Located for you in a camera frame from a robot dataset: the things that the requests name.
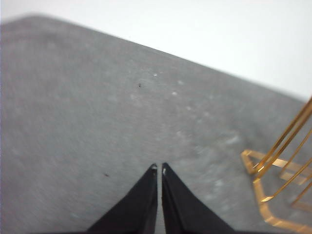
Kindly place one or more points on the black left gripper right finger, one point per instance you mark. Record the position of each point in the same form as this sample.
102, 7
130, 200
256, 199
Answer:
182, 209

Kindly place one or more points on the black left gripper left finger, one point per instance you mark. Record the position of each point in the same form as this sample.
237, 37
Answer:
136, 207

